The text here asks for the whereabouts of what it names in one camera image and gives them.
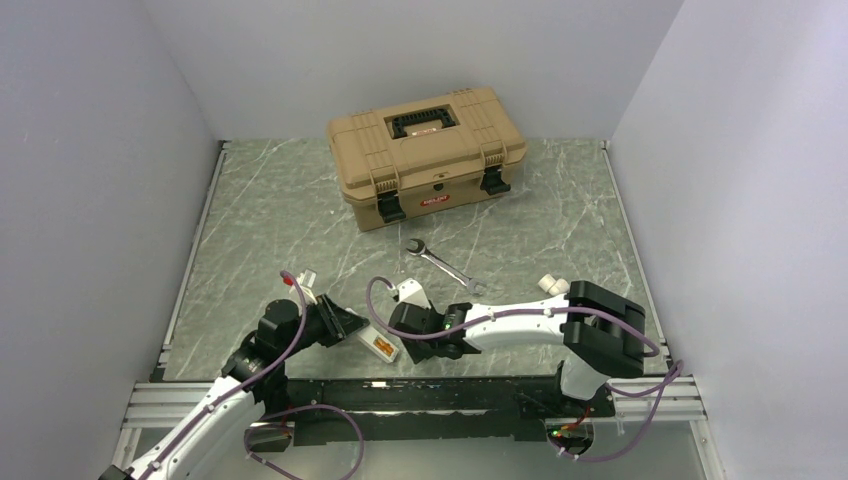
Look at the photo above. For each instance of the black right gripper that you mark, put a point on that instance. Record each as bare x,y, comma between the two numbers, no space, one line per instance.
419,353

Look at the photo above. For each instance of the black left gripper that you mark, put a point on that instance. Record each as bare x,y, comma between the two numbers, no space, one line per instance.
338,323

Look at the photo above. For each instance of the white air conditioner remote control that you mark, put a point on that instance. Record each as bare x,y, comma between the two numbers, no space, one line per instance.
367,335

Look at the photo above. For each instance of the orange battery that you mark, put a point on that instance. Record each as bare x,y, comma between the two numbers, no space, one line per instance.
384,347

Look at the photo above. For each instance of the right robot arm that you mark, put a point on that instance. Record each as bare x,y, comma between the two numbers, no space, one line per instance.
601,333

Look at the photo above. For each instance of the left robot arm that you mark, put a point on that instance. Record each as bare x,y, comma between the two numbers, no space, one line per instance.
252,384

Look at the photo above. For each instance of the white pipe elbow fitting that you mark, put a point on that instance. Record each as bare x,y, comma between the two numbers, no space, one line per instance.
553,286

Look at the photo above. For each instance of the silver combination wrench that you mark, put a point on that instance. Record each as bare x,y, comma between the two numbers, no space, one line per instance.
418,248

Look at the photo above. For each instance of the tan plastic toolbox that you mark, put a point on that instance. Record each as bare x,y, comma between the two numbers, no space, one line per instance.
410,160

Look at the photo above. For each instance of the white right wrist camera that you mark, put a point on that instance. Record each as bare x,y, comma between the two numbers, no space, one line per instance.
411,292

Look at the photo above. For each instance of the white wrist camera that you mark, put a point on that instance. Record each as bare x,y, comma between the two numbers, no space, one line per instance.
411,292
303,282

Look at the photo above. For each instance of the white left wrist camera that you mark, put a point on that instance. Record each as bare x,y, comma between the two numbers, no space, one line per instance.
303,282

